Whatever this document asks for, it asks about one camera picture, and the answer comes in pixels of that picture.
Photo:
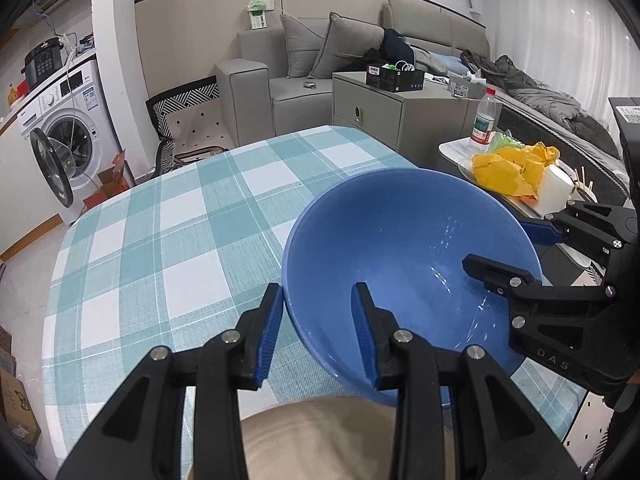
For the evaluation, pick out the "teal checked tablecloth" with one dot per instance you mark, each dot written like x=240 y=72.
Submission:
x=150 y=260

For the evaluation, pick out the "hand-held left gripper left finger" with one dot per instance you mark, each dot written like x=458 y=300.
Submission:
x=267 y=340

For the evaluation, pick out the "black pressure cooker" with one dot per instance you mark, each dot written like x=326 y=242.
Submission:
x=45 y=62

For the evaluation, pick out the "grey sofa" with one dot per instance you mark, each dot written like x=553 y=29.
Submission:
x=295 y=105

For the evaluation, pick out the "light blue pillow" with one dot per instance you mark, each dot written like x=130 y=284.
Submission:
x=447 y=64

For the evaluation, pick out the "grey cushion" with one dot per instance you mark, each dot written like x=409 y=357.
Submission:
x=300 y=45
x=345 y=40

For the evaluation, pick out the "printed cardboard box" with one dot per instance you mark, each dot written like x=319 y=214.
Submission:
x=17 y=405

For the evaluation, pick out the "white disposable cup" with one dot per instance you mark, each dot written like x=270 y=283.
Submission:
x=555 y=190

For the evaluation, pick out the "red cardboard box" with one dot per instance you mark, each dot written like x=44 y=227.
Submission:
x=112 y=180

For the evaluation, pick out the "blue bowl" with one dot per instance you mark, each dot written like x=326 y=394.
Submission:
x=400 y=240

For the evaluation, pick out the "yellow plastic bag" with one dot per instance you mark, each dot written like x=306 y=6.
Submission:
x=510 y=170

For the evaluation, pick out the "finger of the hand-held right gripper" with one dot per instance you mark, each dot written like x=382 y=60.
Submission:
x=537 y=232
x=500 y=275

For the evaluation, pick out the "black white patterned chair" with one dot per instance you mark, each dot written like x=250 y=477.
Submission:
x=190 y=120

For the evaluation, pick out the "plastic bottle with red cap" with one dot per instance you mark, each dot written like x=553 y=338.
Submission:
x=482 y=120

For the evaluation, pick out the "dark jacket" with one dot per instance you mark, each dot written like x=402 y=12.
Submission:
x=392 y=47

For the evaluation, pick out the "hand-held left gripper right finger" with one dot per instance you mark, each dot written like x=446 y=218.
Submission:
x=365 y=340

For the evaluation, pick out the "white washing machine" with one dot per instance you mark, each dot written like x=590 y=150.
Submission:
x=75 y=120

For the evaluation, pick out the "green plastic bag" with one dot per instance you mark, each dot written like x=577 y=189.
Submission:
x=502 y=141

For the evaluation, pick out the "grey tissue box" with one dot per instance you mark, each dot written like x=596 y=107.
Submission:
x=465 y=85

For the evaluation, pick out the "grey side cabinet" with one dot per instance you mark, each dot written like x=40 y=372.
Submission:
x=370 y=110

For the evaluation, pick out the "black box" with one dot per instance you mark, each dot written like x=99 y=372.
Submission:
x=395 y=79

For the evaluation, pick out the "grey coat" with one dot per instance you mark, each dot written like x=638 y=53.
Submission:
x=540 y=95

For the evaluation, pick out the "green white packet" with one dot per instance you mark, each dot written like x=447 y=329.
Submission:
x=259 y=15

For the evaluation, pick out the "white sheer curtain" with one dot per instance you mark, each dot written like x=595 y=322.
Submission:
x=565 y=20

